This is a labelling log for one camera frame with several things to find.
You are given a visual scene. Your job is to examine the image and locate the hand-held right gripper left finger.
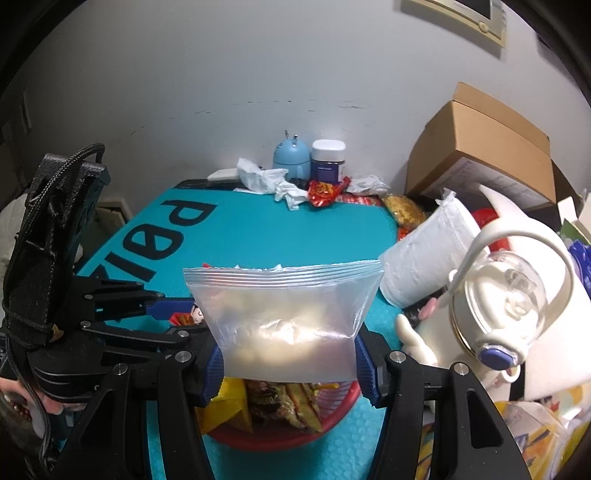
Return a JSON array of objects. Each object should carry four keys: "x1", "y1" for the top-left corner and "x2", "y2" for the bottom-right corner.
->
[{"x1": 51, "y1": 330, "x2": 227, "y2": 480}]

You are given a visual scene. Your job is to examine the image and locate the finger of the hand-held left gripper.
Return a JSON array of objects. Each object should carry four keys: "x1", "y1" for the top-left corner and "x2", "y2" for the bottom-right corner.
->
[
  {"x1": 81, "y1": 320, "x2": 215, "y2": 365},
  {"x1": 76, "y1": 277, "x2": 197, "y2": 325}
]

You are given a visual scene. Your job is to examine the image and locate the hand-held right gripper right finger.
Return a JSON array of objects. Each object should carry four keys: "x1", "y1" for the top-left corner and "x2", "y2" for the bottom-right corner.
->
[{"x1": 353, "y1": 325, "x2": 532, "y2": 480}]

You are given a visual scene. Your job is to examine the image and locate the yellow snack packet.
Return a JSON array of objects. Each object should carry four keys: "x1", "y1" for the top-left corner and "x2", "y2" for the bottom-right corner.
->
[{"x1": 196, "y1": 378, "x2": 252, "y2": 435}]

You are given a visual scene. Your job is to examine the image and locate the brown cartoon snack packet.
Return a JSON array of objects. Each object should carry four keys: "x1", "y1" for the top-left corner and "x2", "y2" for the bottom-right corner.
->
[{"x1": 245, "y1": 378, "x2": 324, "y2": 433}]

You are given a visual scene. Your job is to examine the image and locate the clear zip bag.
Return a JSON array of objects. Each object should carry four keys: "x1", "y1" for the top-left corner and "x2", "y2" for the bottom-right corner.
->
[{"x1": 183, "y1": 259, "x2": 384, "y2": 383}]

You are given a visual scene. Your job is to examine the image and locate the red plastic mesh basket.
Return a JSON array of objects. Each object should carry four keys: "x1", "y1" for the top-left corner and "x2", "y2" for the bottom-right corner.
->
[{"x1": 198, "y1": 378, "x2": 363, "y2": 450}]

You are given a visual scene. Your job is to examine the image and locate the person's left hand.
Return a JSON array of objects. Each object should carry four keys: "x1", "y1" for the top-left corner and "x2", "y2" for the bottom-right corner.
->
[{"x1": 0, "y1": 376, "x2": 88, "y2": 418}]

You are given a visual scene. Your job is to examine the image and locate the white jacket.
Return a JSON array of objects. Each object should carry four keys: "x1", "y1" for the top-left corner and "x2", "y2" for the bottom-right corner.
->
[{"x1": 0, "y1": 193, "x2": 28, "y2": 250}]

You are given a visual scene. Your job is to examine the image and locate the cardboard piece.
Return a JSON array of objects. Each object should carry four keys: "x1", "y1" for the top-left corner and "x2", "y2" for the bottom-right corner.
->
[{"x1": 95, "y1": 198, "x2": 134, "y2": 232}]

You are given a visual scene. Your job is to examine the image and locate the white paper towel roll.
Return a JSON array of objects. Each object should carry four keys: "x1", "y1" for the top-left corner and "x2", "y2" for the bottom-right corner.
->
[{"x1": 379, "y1": 188, "x2": 481, "y2": 308}]

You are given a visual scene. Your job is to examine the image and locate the crumpled white tissue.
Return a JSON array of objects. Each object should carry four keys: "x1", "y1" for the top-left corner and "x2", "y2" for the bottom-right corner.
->
[{"x1": 236, "y1": 158, "x2": 309, "y2": 210}]

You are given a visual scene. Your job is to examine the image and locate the yellow snack bag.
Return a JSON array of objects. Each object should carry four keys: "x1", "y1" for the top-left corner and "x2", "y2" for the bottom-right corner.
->
[{"x1": 381, "y1": 194, "x2": 426, "y2": 227}]

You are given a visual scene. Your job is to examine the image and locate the yellow label drink bottle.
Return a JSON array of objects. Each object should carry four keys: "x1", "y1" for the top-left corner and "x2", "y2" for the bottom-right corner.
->
[{"x1": 416, "y1": 385, "x2": 591, "y2": 480}]

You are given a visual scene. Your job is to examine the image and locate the red flat packet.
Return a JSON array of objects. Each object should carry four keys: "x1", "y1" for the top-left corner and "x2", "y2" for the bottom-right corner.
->
[{"x1": 336, "y1": 194, "x2": 386, "y2": 206}]

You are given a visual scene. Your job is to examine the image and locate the red candy wrapper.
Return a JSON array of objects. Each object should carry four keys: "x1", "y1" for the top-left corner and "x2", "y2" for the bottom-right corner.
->
[{"x1": 307, "y1": 178, "x2": 352, "y2": 208}]

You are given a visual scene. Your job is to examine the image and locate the white crumpled wrapper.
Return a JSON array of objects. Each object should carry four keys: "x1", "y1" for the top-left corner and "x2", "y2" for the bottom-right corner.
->
[{"x1": 345, "y1": 174, "x2": 392, "y2": 195}]

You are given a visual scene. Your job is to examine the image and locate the blue egg-shaped device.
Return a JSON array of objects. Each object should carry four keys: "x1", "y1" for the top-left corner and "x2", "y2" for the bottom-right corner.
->
[{"x1": 272, "y1": 130, "x2": 311, "y2": 178}]

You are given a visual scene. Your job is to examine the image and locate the dark jar white lid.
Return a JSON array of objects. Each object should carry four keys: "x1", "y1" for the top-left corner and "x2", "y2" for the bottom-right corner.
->
[{"x1": 310, "y1": 139, "x2": 347, "y2": 183}]

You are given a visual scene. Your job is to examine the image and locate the blue packet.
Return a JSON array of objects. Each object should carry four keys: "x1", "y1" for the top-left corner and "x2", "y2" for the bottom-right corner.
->
[{"x1": 568, "y1": 240, "x2": 591, "y2": 282}]

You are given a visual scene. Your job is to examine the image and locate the green white box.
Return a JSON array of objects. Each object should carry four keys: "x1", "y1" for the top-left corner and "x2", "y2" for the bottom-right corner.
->
[{"x1": 556, "y1": 189, "x2": 591, "y2": 241}]

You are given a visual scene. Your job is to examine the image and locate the tan cardboard box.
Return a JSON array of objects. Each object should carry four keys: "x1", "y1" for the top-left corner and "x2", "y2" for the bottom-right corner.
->
[{"x1": 405, "y1": 82, "x2": 557, "y2": 210}]

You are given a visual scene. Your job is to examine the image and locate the brown cardboard box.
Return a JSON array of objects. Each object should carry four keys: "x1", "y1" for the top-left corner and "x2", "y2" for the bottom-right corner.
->
[{"x1": 551, "y1": 159, "x2": 583, "y2": 208}]

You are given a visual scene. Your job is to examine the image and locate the black cable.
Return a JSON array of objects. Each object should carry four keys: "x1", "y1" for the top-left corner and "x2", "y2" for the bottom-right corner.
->
[{"x1": 16, "y1": 369, "x2": 54, "y2": 467}]

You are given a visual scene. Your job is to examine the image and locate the white handled water bottle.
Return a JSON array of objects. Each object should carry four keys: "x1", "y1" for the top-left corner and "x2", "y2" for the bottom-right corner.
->
[{"x1": 445, "y1": 217, "x2": 575, "y2": 384}]

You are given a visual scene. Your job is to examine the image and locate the cream picture frame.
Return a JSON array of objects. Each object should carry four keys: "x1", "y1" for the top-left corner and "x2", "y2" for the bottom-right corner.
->
[{"x1": 401, "y1": 0, "x2": 508, "y2": 47}]

